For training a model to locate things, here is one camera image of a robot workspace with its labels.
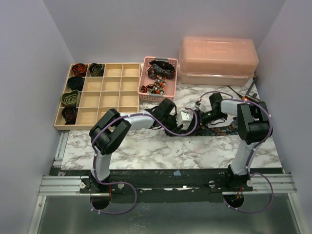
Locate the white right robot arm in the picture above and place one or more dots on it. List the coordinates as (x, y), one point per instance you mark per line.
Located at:
(254, 125)

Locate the dark red rolled tie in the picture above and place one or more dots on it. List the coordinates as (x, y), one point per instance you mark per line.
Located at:
(69, 114)

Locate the pink plastic basket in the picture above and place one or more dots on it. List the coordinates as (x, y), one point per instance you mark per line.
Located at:
(170, 89)

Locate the wooden compartment tray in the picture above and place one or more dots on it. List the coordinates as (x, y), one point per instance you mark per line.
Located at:
(116, 89)

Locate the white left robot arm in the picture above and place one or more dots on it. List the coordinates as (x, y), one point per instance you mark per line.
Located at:
(109, 132)

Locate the navy floral tie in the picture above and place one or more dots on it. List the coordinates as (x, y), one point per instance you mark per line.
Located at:
(205, 130)

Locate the colourful patterned tie in basket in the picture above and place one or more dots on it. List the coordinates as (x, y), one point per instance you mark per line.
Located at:
(158, 87)

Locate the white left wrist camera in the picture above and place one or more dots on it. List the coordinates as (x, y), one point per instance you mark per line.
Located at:
(183, 119)

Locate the aluminium rail frame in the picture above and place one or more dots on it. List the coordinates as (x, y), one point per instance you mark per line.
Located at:
(272, 207)

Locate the red black rolled tie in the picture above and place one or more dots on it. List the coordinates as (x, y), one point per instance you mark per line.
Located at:
(79, 70)

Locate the dark floral tie in basket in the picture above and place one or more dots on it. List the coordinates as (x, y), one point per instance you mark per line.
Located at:
(162, 69)

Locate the navy rolled tie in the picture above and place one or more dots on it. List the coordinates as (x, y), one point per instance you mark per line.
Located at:
(76, 83)

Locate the pink translucent storage box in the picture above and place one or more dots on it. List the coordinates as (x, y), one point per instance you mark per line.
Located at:
(217, 61)

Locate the olive green rolled tie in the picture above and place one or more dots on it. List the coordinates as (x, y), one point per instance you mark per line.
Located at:
(71, 99)

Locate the green dark rolled tie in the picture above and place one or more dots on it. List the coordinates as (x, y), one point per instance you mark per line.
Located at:
(96, 70)

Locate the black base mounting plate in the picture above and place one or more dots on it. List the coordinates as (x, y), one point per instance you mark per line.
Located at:
(157, 186)

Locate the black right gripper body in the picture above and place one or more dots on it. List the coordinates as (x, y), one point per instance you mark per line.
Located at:
(201, 117)

